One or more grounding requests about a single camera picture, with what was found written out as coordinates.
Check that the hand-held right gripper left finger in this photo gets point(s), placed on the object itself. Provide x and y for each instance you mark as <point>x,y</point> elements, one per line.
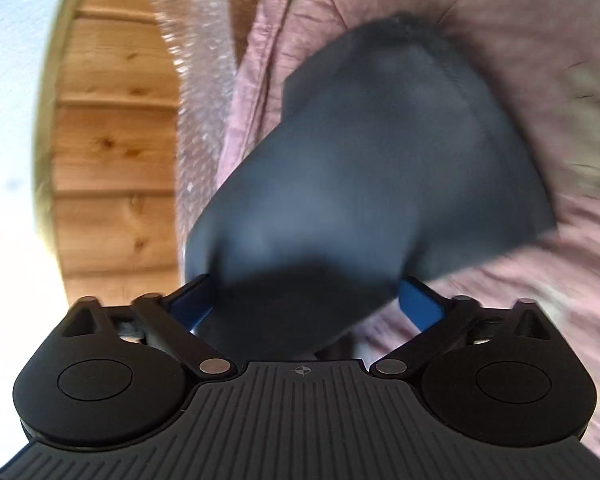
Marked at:
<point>192,305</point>

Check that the clear bubble wrap sheet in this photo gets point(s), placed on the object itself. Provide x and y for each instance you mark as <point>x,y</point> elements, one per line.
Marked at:
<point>200,110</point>

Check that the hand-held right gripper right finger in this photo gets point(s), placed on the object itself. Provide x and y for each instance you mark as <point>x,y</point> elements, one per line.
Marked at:
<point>420,305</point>

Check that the wooden panel headboard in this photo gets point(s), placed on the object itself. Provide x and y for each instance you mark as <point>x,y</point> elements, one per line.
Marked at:
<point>110,140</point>

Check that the grey-blue garment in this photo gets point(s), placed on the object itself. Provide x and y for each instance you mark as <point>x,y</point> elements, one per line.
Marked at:
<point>370,160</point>

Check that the pink bear-print blanket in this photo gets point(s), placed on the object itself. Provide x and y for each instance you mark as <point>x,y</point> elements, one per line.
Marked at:
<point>530,35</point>

